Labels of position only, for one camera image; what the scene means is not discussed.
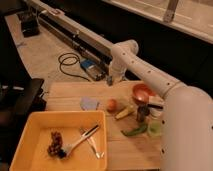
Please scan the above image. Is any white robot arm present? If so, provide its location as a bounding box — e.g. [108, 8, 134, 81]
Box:
[109, 40, 213, 171]

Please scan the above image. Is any red bowl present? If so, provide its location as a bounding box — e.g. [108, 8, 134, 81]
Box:
[132, 83, 156, 103]

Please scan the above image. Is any blue electronic device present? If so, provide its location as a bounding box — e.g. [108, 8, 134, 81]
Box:
[80, 59, 105, 81]

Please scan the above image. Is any wooden cutting board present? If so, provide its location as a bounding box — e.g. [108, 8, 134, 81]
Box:
[46, 81, 161, 171]

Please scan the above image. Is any metal cup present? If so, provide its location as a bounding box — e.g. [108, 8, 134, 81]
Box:
[136, 105, 150, 122]

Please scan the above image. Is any wooden brush block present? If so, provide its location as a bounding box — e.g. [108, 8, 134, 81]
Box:
[148, 96, 164, 109]

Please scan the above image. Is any green pepper toy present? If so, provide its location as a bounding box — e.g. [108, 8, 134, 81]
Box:
[121, 125, 147, 137]

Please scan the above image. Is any white small cup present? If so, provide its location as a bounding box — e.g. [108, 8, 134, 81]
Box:
[150, 109, 162, 119]

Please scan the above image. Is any green plastic cup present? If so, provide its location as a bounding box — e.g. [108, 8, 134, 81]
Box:
[147, 121, 162, 137]

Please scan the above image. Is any silver fork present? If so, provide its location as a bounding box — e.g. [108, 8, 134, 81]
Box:
[79, 127, 104, 159]

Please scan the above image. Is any dark grape bunch toy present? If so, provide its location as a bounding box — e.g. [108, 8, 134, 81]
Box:
[47, 132, 63, 156]

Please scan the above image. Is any black chair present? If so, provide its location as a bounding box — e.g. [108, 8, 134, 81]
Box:
[0, 78, 46, 163]

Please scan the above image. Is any black box device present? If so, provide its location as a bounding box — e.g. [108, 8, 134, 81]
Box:
[21, 13, 40, 37]

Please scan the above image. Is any yellow plastic tray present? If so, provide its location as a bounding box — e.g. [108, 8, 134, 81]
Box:
[9, 111, 107, 171]

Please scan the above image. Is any metal rail beam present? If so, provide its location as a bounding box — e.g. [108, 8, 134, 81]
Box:
[23, 0, 148, 81]

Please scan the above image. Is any black cable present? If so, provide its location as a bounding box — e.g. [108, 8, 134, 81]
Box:
[57, 52, 92, 82]

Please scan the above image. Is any black handled spatula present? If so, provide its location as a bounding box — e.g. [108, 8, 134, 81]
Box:
[59, 125, 100, 158]

